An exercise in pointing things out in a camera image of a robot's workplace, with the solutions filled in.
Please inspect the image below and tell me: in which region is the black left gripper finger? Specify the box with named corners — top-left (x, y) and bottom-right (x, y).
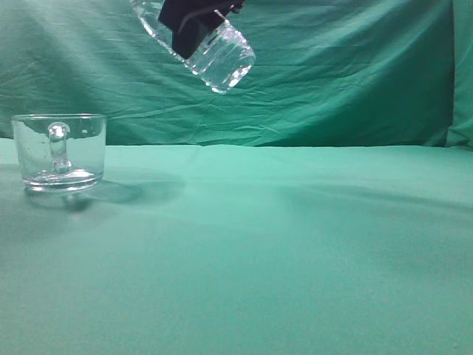
top-left (158, 0), bottom-right (245, 59)

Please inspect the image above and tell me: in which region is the clear plastic water bottle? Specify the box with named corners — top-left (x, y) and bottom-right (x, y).
top-left (130, 1), bottom-right (256, 94)

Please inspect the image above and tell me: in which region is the green backdrop cloth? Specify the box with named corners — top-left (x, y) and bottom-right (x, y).
top-left (1, 1), bottom-right (472, 149)

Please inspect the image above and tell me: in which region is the clear glass mug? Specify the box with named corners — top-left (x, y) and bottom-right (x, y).
top-left (11, 113), bottom-right (106, 192)

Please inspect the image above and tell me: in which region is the green tablecloth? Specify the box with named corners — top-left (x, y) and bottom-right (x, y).
top-left (1, 139), bottom-right (472, 354)

